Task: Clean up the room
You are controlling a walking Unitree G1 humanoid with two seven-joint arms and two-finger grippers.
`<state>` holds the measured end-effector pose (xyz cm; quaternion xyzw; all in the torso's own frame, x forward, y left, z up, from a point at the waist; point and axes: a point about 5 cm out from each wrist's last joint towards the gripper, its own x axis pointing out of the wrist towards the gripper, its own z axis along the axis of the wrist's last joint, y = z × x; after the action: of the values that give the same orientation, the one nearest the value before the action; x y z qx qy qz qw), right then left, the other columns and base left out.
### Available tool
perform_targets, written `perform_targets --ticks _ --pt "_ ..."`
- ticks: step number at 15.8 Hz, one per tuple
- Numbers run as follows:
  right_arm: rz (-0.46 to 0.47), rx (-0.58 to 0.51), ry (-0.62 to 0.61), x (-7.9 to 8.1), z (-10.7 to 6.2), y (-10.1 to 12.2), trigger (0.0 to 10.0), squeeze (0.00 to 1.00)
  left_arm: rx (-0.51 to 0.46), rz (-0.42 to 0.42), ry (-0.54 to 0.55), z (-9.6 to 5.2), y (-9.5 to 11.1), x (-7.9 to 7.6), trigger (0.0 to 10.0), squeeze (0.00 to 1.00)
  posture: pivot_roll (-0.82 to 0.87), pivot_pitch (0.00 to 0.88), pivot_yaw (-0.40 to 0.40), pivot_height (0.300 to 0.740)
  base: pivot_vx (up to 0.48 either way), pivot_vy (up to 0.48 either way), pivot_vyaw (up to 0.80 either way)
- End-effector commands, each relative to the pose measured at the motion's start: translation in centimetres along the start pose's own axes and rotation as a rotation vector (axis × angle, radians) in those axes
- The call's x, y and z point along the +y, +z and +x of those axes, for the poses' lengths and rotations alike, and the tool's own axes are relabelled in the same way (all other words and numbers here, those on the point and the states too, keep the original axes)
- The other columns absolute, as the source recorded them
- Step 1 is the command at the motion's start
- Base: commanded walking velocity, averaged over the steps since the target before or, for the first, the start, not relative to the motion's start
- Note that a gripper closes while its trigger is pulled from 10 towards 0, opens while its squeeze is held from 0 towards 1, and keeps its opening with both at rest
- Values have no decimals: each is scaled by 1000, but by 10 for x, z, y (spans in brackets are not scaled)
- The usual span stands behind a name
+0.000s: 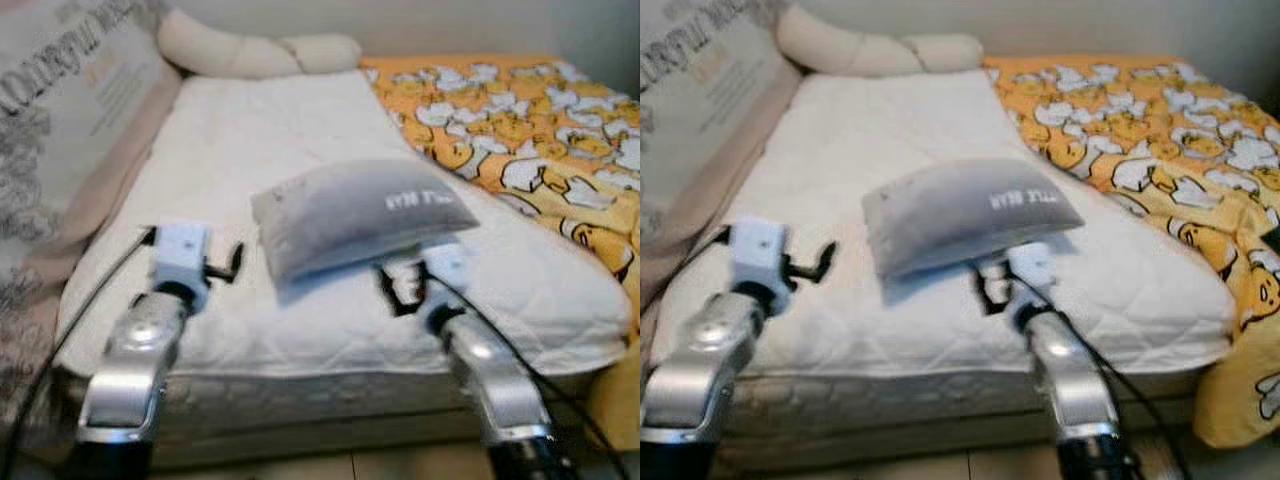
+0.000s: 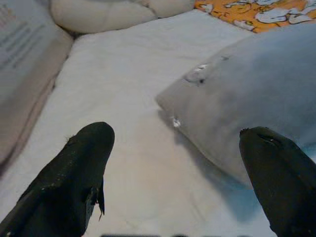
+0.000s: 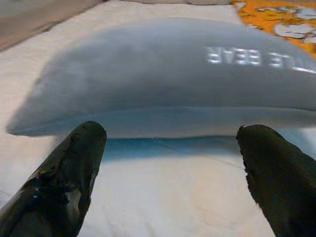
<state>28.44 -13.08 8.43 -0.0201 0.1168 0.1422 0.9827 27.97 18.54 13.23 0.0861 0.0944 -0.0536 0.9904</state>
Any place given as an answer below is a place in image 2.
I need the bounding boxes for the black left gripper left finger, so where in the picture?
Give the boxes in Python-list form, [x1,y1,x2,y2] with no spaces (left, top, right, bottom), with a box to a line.
[0,121,116,237]

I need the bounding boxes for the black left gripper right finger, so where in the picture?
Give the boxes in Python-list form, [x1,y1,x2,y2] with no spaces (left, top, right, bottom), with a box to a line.
[238,126,316,237]

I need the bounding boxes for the grey pillow with white lettering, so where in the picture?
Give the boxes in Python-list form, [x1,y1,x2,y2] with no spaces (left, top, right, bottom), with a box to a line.
[155,24,316,191]

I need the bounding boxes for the yellow cartoon egg blanket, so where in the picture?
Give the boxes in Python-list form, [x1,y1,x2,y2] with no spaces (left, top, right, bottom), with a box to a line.
[194,0,316,34]

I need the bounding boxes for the white quilted mattress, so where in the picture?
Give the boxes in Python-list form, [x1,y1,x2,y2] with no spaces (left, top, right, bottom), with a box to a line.
[0,9,316,237]

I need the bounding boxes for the long beige bolster pillow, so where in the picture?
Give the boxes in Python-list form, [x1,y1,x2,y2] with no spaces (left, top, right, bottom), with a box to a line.
[50,0,158,35]

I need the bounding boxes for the small beige pillow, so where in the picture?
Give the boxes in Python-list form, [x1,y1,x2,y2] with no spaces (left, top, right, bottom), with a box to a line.
[148,0,196,18]

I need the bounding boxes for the beige padded bed rail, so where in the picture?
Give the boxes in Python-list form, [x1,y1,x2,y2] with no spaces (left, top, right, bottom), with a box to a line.
[0,22,75,173]

